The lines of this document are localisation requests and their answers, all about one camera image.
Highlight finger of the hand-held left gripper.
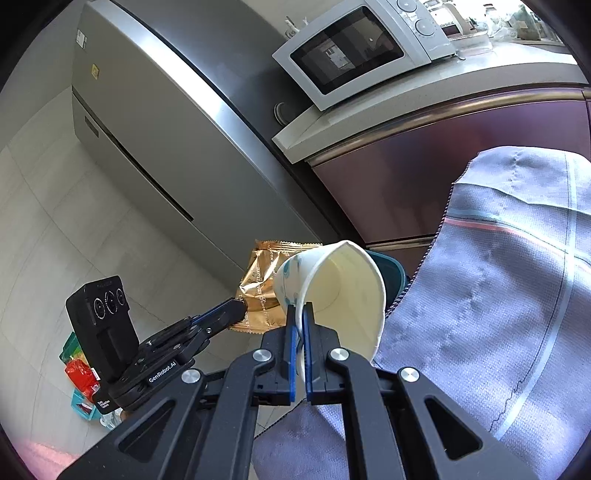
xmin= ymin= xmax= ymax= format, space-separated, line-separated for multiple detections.
xmin=154 ymin=302 xmax=245 ymax=365
xmin=139 ymin=298 xmax=238 ymax=347

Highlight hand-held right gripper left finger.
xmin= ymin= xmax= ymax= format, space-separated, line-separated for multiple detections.
xmin=55 ymin=302 xmax=298 ymax=480

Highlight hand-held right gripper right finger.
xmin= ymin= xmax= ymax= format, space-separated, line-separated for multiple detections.
xmin=302 ymin=300 xmax=541 ymax=480

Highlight large gold packet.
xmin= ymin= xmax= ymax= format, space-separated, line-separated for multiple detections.
xmin=229 ymin=239 xmax=324 ymax=334

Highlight blue dotted paper cup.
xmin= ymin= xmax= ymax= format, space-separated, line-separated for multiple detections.
xmin=273 ymin=240 xmax=386 ymax=365

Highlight teal bin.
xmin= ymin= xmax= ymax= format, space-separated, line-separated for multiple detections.
xmin=367 ymin=249 xmax=409 ymax=319

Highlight green snack packet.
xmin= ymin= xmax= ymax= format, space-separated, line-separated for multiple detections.
xmin=59 ymin=332 xmax=84 ymax=365

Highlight red snack packet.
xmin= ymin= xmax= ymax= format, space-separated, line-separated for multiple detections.
xmin=65 ymin=360 xmax=100 ymax=393

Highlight teal snack packet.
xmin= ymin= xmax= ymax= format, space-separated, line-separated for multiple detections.
xmin=71 ymin=388 xmax=105 ymax=421

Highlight grey checked cloth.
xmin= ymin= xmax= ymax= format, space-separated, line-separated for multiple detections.
xmin=252 ymin=147 xmax=591 ymax=480

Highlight purple base cabinets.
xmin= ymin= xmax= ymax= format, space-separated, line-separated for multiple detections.
xmin=307 ymin=85 xmax=591 ymax=273

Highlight grey refrigerator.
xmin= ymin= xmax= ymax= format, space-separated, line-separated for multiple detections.
xmin=71 ymin=0 xmax=340 ymax=296

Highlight white kitchen countertop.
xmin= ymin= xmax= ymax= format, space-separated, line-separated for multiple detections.
xmin=271 ymin=32 xmax=591 ymax=164

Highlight white microwave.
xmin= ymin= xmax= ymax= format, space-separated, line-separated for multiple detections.
xmin=271 ymin=0 xmax=458 ymax=110

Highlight glass food container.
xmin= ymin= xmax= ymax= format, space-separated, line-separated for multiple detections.
xmin=450 ymin=30 xmax=492 ymax=58

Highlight clear plastic bag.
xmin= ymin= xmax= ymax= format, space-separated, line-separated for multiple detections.
xmin=485 ymin=9 xmax=532 ymax=40

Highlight white antler wall hook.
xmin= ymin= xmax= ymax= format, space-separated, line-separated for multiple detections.
xmin=284 ymin=16 xmax=310 ymax=38

